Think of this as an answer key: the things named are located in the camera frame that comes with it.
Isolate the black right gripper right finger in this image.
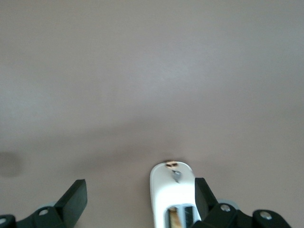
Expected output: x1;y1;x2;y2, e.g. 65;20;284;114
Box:
193;177;292;228

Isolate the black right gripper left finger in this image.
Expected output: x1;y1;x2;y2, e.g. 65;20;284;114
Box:
0;179;88;228

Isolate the cream white toaster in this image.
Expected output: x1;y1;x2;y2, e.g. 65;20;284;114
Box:
149;160;202;228

